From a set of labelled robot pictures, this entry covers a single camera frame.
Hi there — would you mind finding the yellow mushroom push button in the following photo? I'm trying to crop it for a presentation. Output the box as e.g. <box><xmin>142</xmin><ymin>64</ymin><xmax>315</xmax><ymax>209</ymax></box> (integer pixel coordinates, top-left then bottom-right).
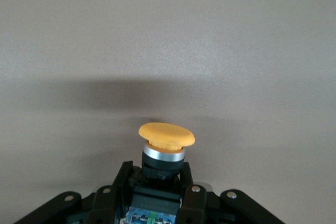
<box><xmin>125</xmin><ymin>122</ymin><xmax>196</xmax><ymax>224</ymax></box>

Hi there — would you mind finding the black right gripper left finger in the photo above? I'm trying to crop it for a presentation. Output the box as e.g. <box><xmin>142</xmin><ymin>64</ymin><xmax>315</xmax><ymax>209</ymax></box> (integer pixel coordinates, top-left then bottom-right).
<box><xmin>13</xmin><ymin>160</ymin><xmax>144</xmax><ymax>224</ymax></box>

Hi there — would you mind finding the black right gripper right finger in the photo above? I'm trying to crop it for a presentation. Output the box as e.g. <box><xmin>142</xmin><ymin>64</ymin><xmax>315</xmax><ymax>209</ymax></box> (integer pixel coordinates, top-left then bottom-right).
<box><xmin>177</xmin><ymin>161</ymin><xmax>286</xmax><ymax>224</ymax></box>

